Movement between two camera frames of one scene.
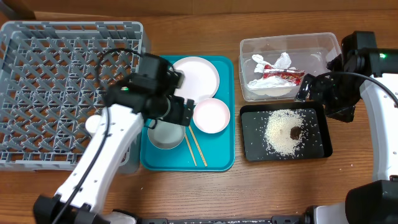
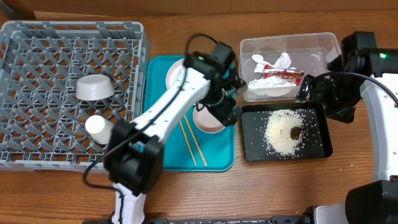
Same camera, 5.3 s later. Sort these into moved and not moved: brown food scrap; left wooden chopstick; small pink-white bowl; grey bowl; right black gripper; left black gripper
Moved: left black gripper; grey bowl
Not moved: left wooden chopstick; brown food scrap; right black gripper; small pink-white bowl
